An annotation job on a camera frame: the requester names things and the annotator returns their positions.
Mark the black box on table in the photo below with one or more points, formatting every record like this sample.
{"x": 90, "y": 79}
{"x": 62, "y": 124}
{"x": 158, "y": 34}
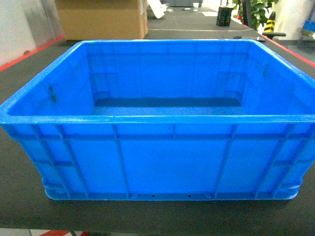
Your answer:
{"x": 224, "y": 16}

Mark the white foam piece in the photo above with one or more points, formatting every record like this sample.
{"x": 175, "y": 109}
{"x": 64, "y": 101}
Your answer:
{"x": 158, "y": 8}

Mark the large blue plastic crate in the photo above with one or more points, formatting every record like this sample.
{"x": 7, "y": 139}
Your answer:
{"x": 167, "y": 120}

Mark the black yellow striped post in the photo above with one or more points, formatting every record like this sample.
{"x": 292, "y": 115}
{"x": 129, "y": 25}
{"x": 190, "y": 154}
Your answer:
{"x": 269, "y": 28}

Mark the brown cardboard box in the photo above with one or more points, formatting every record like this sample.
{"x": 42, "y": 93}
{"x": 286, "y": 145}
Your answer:
{"x": 103, "y": 19}

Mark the green potted plant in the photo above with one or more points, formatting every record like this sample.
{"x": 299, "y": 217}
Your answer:
{"x": 253, "y": 13}

